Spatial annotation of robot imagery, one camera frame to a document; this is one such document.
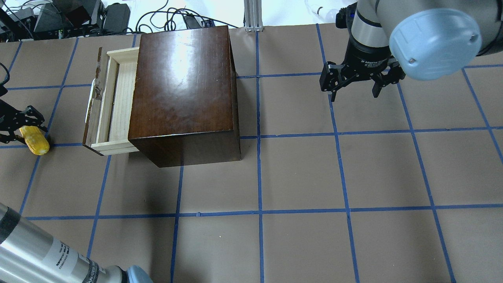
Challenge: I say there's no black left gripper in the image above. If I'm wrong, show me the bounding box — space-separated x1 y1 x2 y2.
0 100 48 145

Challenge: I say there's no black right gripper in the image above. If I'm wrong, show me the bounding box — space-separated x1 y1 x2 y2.
319 41 406 102

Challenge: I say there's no yellow toy corn cob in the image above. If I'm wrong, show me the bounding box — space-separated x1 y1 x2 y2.
20 126 50 156

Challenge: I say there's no light wood drawer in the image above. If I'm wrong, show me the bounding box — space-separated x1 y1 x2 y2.
82 47 140 156

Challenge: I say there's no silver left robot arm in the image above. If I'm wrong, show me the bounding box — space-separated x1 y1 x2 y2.
0 101 152 283

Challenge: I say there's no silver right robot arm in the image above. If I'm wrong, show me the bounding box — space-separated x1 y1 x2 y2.
12 12 502 138

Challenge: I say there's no dark brown wooden cabinet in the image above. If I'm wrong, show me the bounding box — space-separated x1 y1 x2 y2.
128 26 241 168

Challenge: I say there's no black power adapter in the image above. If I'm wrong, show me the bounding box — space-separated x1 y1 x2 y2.
183 14 202 29

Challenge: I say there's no aluminium frame post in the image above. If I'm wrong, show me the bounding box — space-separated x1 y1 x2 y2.
244 0 264 32

